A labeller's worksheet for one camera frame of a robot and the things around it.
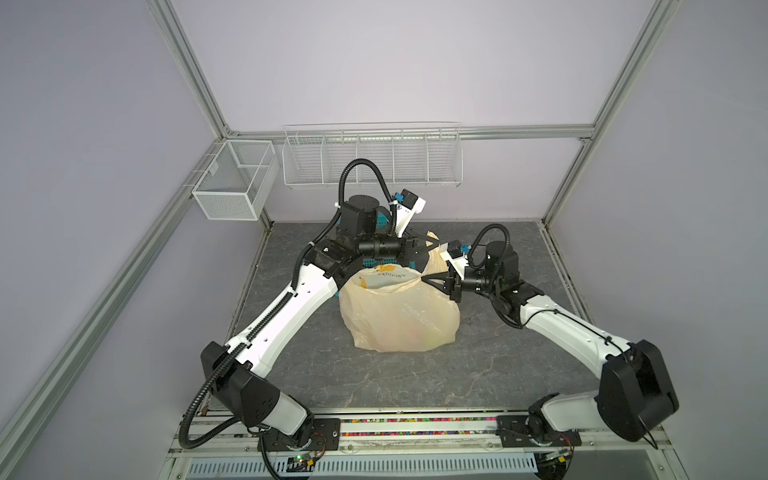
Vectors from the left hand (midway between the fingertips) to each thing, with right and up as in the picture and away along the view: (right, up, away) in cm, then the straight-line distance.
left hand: (438, 247), depth 64 cm
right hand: (-2, -7, +11) cm, 14 cm away
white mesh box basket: (-64, +24, +39) cm, 78 cm away
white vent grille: (+19, -52, +7) cm, 56 cm away
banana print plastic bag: (-10, -16, +12) cm, 22 cm away
